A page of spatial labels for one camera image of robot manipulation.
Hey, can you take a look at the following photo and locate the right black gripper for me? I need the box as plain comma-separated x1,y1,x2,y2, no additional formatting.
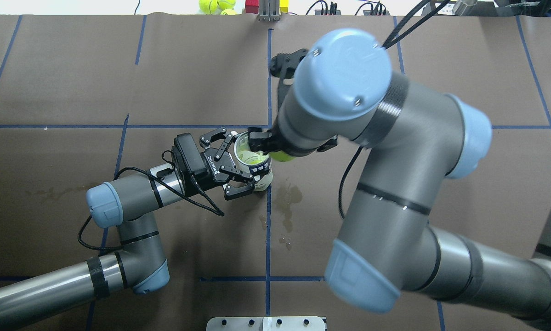
248,128,338,158

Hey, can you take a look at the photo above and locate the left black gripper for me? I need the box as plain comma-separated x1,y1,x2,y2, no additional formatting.
199,128,256,201

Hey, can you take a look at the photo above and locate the tennis ball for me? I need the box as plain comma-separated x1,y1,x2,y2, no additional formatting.
269,151,296,163
199,0,218,15
237,140,269,165
217,0,236,10
220,8,238,15

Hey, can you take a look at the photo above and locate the tennis ball can holder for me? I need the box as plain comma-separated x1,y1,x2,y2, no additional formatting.
233,132,273,191

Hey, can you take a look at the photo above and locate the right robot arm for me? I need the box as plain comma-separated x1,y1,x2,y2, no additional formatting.
249,28,551,331

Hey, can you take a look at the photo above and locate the red cube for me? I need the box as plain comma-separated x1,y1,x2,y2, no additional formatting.
244,0,259,14

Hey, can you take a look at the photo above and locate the yellow cube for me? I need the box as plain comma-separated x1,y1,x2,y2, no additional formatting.
279,0,290,13

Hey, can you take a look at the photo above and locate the far electronics board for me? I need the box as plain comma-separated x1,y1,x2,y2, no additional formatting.
305,0,341,16

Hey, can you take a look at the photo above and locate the electronics board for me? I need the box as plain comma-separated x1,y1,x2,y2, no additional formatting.
354,0,390,16
305,0,341,16

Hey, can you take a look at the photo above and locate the near electronics board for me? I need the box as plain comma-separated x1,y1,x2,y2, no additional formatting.
354,0,390,16

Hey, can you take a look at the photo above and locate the metal cup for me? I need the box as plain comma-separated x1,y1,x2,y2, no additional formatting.
452,0,478,17

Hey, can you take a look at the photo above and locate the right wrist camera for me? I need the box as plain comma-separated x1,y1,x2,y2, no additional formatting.
268,48,307,87

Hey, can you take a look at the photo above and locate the aluminium frame post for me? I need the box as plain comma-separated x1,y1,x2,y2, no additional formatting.
258,0,281,22

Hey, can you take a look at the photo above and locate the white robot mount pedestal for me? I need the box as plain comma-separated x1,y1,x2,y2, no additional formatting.
206,316,328,331

